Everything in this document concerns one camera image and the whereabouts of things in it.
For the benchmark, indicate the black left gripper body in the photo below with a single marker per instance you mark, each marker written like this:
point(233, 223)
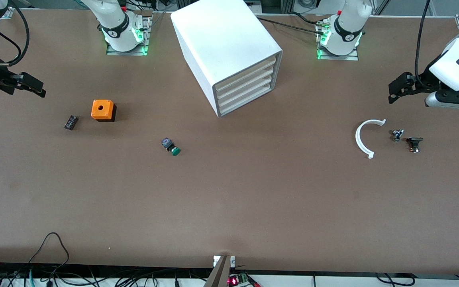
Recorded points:
point(423, 81)

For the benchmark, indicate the green push button switch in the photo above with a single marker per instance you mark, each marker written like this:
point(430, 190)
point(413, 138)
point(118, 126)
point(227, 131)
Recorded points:
point(172, 146)

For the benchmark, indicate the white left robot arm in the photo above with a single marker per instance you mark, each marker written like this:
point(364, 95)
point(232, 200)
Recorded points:
point(347, 24)

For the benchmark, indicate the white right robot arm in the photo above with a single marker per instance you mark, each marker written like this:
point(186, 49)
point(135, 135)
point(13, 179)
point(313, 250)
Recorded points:
point(116, 24)

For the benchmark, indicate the small grey metal part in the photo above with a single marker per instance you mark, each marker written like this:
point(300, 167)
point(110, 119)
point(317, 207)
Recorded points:
point(397, 135)

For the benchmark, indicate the small black terminal block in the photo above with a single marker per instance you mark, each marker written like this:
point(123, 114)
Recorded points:
point(71, 122)

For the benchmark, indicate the white curved plastic arc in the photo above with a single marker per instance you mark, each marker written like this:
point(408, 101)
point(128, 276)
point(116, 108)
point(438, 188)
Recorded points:
point(358, 139)

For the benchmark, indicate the orange box with hole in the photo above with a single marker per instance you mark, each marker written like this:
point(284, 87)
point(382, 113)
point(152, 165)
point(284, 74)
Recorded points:
point(102, 108)

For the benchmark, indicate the circuit board with red light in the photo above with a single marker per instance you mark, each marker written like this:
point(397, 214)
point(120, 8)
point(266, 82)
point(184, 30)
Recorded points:
point(239, 280)

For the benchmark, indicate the small black switch component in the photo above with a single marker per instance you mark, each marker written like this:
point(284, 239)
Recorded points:
point(414, 142)

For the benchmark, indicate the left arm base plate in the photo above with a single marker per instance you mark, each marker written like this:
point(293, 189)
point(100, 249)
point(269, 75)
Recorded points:
point(337, 57)

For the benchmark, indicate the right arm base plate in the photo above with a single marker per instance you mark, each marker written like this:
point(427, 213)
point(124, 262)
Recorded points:
point(146, 32)

